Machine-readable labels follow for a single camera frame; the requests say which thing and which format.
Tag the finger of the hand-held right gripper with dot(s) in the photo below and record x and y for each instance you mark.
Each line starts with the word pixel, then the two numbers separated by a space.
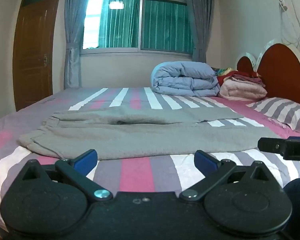
pixel 271 145

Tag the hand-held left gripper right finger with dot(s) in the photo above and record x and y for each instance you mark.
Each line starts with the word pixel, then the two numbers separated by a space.
pixel 205 159

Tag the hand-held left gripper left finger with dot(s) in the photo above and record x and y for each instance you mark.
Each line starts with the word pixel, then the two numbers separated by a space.
pixel 86 159

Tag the grey pants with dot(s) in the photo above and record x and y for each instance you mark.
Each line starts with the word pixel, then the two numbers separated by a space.
pixel 140 135

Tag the striped pillow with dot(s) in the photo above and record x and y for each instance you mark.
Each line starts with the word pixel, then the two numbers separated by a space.
pixel 280 110

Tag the person's dark blue clothing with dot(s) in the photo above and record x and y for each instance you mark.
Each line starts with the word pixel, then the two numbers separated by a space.
pixel 298 192

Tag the striped bed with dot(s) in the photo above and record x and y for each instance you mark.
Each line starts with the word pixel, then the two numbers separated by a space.
pixel 135 172

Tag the folded pink blanket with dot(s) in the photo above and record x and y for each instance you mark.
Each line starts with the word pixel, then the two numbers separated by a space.
pixel 242 90

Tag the wooden headboard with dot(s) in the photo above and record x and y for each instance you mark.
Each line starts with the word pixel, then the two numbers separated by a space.
pixel 280 75

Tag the stack of folded colourful clothes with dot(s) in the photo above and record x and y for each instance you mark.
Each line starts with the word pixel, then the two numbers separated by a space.
pixel 236 76

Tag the folded blue duvet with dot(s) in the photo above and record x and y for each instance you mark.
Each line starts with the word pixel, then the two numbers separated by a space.
pixel 185 80

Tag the brown wooden door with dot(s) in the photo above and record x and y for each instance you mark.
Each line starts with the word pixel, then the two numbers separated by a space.
pixel 32 55

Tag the grey curtain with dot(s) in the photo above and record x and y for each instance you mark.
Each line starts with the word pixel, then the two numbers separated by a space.
pixel 73 30
pixel 201 30

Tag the window with green glass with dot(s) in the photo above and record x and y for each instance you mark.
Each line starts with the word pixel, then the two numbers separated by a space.
pixel 120 22

